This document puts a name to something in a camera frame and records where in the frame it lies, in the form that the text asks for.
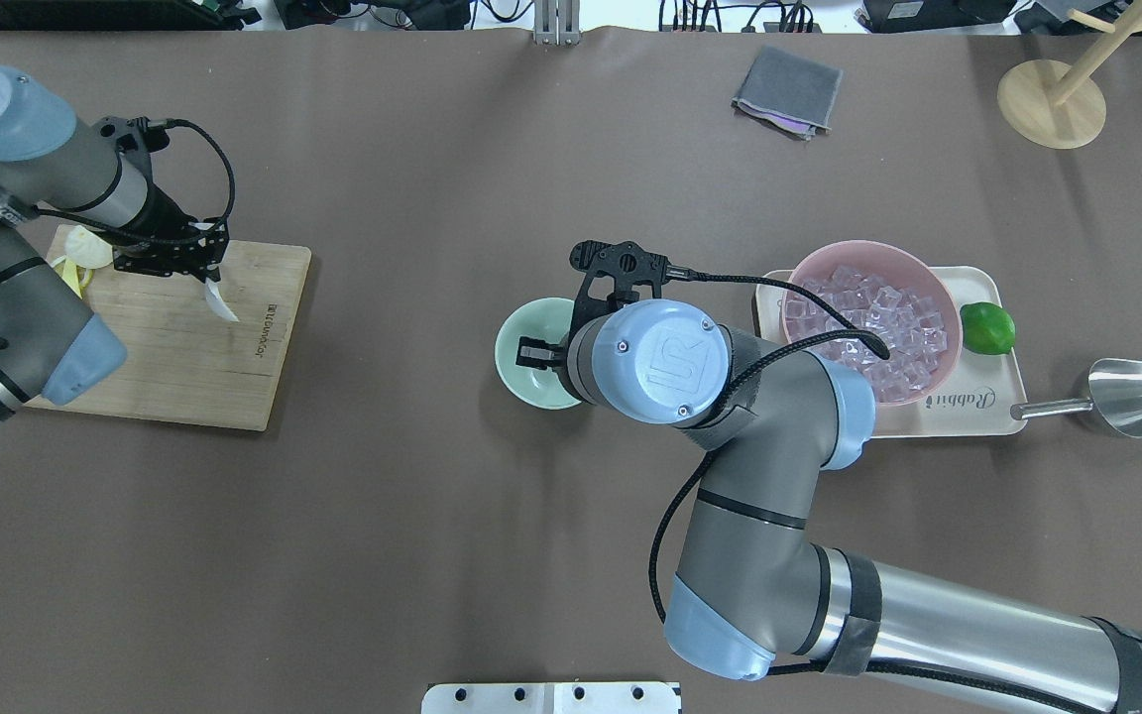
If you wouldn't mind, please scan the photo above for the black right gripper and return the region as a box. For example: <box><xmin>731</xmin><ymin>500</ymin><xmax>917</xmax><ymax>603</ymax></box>
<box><xmin>517</xmin><ymin>332</ymin><xmax>580</xmax><ymax>372</ymax></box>

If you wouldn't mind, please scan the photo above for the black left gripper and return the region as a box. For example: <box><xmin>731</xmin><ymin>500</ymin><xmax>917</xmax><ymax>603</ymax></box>
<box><xmin>113</xmin><ymin>188</ymin><xmax>228</xmax><ymax>282</ymax></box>

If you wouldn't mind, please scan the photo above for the white ceramic spoon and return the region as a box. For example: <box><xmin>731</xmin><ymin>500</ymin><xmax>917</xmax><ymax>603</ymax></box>
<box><xmin>204</xmin><ymin>279</ymin><xmax>240</xmax><ymax>322</ymax></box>

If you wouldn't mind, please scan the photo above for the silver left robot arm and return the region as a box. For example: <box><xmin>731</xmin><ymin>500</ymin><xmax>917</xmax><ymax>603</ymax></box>
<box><xmin>0</xmin><ymin>66</ymin><xmax>231</xmax><ymax>424</ymax></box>

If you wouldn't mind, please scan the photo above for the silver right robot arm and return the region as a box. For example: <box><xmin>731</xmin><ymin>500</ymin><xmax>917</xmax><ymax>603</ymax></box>
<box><xmin>494</xmin><ymin>298</ymin><xmax>1142</xmax><ymax>713</ymax></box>

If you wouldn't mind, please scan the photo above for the mint green bowl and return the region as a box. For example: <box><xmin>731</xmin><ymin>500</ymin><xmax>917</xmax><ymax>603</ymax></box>
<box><xmin>494</xmin><ymin>297</ymin><xmax>584</xmax><ymax>410</ymax></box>

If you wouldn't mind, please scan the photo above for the pink bowl of ice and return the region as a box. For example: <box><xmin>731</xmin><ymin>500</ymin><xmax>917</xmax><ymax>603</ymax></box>
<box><xmin>780</xmin><ymin>240</ymin><xmax>964</xmax><ymax>406</ymax></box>

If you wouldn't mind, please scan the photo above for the metal ice scoop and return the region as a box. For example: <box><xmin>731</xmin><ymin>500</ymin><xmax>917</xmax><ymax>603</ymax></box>
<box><xmin>1010</xmin><ymin>358</ymin><xmax>1142</xmax><ymax>438</ymax></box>

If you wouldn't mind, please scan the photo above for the wooden cutting board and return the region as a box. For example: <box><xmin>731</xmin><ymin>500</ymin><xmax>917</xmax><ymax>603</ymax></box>
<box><xmin>66</xmin><ymin>241</ymin><xmax>311</xmax><ymax>432</ymax></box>

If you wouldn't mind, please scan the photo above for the grey folded cloth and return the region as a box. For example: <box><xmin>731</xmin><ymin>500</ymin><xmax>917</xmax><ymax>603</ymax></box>
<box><xmin>733</xmin><ymin>47</ymin><xmax>845</xmax><ymax>141</ymax></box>

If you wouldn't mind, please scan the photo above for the cream plastic tray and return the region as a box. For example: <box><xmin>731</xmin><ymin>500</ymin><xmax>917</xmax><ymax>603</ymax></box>
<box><xmin>755</xmin><ymin>266</ymin><xmax>1028</xmax><ymax>439</ymax></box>

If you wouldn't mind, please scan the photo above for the green lime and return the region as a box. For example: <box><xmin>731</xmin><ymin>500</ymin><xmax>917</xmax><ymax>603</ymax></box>
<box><xmin>958</xmin><ymin>300</ymin><xmax>1018</xmax><ymax>356</ymax></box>

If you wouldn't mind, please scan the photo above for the wooden cup tree stand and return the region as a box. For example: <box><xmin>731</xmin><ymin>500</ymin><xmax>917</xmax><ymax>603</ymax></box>
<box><xmin>997</xmin><ymin>1</ymin><xmax>1142</xmax><ymax>150</ymax></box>

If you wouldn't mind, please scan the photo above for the black camera cable left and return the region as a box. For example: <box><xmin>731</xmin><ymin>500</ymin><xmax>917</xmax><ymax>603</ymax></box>
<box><xmin>37</xmin><ymin>119</ymin><xmax>238</xmax><ymax>249</ymax></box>

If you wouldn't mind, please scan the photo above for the black camera cable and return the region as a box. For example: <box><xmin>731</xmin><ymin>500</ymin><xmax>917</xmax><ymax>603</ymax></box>
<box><xmin>648</xmin><ymin>268</ymin><xmax>1107</xmax><ymax>714</ymax></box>
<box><xmin>37</xmin><ymin>119</ymin><xmax>238</xmax><ymax>249</ymax></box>

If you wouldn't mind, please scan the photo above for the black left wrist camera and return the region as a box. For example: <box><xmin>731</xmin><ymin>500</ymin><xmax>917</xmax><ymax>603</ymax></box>
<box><xmin>93</xmin><ymin>117</ymin><xmax>171</xmax><ymax>182</ymax></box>

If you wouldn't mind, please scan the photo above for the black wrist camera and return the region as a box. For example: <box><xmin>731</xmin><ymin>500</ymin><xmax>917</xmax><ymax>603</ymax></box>
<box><xmin>93</xmin><ymin>117</ymin><xmax>171</xmax><ymax>182</ymax></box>
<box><xmin>568</xmin><ymin>240</ymin><xmax>670</xmax><ymax>332</ymax></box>

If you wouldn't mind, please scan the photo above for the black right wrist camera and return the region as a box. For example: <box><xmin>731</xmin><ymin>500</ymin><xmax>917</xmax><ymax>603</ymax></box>
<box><xmin>568</xmin><ymin>240</ymin><xmax>670</xmax><ymax>332</ymax></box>

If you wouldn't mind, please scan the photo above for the black camera cable right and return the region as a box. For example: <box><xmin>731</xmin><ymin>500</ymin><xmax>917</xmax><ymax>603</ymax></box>
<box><xmin>648</xmin><ymin>268</ymin><xmax>1107</xmax><ymax>714</ymax></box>

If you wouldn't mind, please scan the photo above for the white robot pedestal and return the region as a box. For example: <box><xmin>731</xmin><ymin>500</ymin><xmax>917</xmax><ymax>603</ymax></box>
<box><xmin>420</xmin><ymin>679</ymin><xmax>683</xmax><ymax>713</ymax></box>

